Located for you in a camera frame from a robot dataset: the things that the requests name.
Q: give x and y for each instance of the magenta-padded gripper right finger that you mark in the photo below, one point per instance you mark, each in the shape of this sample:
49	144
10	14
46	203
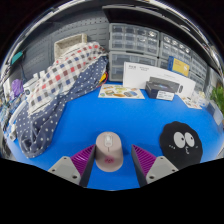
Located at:
145	160

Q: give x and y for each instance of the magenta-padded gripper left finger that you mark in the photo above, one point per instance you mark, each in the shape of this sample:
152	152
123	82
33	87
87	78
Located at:
81	160

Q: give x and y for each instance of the beige pink computer mouse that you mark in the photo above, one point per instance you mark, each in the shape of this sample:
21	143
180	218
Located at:
109	153

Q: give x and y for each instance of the black round googly-eyed mouse pad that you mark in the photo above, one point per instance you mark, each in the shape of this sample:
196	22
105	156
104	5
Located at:
180	155

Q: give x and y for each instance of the navy polka dot cloth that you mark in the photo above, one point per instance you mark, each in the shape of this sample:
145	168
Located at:
43	126

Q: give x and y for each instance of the colourful printed sticker sheet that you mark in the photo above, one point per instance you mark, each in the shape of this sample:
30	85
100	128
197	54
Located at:
190	102
120	91

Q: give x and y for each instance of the small black product box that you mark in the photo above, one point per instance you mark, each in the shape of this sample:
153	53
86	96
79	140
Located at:
160	87

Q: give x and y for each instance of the white plastic package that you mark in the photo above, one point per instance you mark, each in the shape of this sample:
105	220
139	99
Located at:
199	98

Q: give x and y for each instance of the long white keyboard box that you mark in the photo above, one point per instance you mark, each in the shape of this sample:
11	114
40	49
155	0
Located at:
140	75

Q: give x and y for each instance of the red blue checkered cloth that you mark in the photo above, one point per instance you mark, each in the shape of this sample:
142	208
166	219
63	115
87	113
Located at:
63	76

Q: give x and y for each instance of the potted green plant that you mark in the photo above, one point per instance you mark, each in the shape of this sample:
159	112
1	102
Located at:
218	96

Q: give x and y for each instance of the purple bag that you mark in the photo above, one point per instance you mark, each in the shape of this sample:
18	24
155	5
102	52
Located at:
17	87

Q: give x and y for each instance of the yellow and blue box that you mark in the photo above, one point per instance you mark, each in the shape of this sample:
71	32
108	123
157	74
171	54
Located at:
179	66

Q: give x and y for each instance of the white woven basket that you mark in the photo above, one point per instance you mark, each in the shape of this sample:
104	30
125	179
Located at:
68	43

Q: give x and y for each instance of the teal pegboard bin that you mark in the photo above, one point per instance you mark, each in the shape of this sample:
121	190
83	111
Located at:
16	57

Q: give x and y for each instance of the black wall shelf unit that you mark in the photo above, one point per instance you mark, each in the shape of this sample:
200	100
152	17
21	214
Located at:
140	16

